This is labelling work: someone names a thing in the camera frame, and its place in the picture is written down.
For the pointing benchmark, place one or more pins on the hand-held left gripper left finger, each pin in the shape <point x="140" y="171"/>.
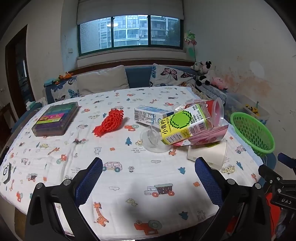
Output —
<point x="90" y="180"/>

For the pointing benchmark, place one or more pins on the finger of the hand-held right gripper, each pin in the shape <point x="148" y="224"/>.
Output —
<point x="269" y="173"/>
<point x="286" y="159"/>

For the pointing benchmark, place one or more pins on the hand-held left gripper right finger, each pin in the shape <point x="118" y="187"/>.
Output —
<point x="208" y="180"/>

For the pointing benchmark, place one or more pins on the pink snack packet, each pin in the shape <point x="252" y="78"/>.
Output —
<point x="208" y="139"/>

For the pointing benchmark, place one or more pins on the green plastic basket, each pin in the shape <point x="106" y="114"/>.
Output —
<point x="249" y="132"/>

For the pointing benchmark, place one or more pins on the red spiky ball toy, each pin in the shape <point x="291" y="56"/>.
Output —
<point x="108" y="124"/>

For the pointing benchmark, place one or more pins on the green yellow juice carton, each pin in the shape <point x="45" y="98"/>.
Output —
<point x="180" y="126"/>

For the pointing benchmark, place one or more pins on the large clear plastic cup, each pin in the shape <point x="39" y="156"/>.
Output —
<point x="216" y="111"/>

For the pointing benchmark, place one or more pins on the blue white milk carton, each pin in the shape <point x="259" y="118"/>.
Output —
<point x="148" y="114"/>

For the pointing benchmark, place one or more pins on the red cloth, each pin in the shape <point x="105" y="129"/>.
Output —
<point x="274" y="217"/>

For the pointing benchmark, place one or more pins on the printed blanket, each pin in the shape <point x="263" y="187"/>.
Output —
<point x="138" y="173"/>

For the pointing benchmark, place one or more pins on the yellow toy vehicles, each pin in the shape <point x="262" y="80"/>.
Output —
<point x="252" y="108"/>

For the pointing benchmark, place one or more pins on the clear storage bin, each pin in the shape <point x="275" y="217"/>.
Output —
<point x="240" y="102"/>

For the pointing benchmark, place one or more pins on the small white device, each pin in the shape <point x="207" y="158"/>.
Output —
<point x="5" y="173"/>

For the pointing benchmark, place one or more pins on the grey patterned cloth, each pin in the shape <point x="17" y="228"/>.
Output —
<point x="211" y="92"/>

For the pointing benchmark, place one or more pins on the small butterfly pillow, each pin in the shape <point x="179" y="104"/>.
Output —
<point x="64" y="91"/>

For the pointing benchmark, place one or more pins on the tissue pack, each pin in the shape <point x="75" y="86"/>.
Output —
<point x="32" y="104"/>

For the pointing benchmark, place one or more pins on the pink plush toy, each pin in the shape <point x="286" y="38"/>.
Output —
<point x="219" y="83"/>

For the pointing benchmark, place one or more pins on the beige pillow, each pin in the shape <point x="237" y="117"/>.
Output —
<point x="101" y="80"/>

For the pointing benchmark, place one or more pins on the black white cow plush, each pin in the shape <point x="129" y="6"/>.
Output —
<point x="204" y="74"/>

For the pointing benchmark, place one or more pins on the teal toy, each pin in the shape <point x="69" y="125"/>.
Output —
<point x="49" y="82"/>

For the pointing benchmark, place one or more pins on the orange toy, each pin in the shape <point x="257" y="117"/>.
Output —
<point x="64" y="76"/>

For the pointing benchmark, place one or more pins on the large butterfly pillow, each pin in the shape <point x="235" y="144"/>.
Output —
<point x="168" y="74"/>

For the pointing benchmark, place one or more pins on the grey plush toy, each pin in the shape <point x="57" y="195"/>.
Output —
<point x="196" y="66"/>

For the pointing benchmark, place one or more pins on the blue sofa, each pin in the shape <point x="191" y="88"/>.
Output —
<point x="138" y="76"/>

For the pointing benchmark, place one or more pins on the dark wooden door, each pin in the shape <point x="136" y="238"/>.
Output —
<point x="19" y="69"/>

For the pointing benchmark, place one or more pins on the colourful pinwheel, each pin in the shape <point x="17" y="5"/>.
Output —
<point x="190" y="39"/>

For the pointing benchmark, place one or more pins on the window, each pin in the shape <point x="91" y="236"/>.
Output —
<point x="129" y="34"/>

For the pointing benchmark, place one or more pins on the white roller blind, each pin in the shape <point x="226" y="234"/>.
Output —
<point x="129" y="9"/>

